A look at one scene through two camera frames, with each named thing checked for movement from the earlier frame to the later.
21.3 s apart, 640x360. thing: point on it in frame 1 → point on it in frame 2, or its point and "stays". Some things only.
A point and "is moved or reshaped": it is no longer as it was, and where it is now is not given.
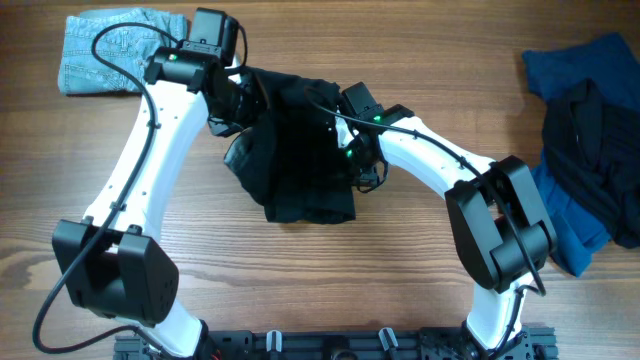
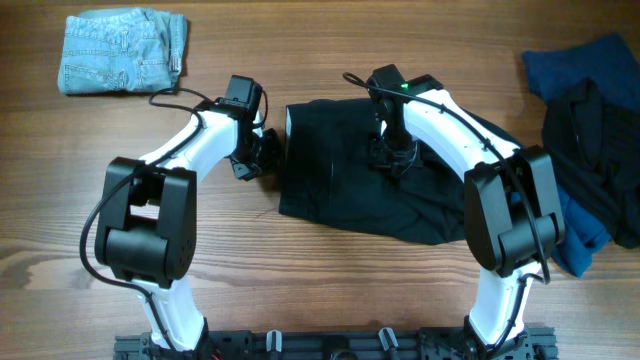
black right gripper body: [366, 170] → [393, 150]
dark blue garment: [613, 62] stays
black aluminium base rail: [531, 343] stays
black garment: [590, 137] stays
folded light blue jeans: [125, 47] stays
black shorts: [289, 162] is moved or reshaped
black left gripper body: [227, 116] → [259, 155]
